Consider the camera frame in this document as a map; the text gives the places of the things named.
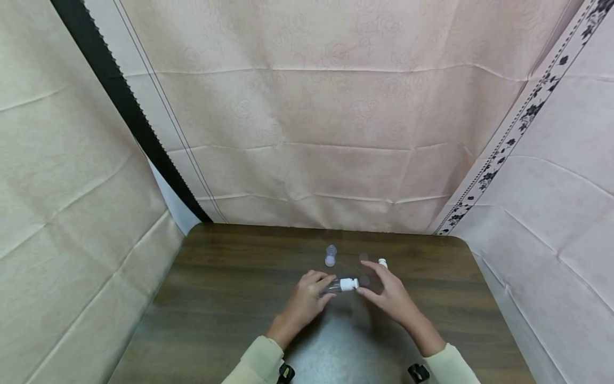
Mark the person's right forearm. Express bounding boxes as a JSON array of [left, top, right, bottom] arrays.
[[402, 305, 481, 384]]

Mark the person's left hand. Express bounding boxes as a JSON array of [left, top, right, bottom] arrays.
[[284, 270, 337, 330]]

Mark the person's right hand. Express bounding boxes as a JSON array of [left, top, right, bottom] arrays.
[[356, 260, 421, 327]]

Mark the person's left forearm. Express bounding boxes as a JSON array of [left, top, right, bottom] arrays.
[[221, 314, 304, 384]]

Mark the clear bottle with white cap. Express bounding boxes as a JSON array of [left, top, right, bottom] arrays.
[[321, 278, 360, 295]]

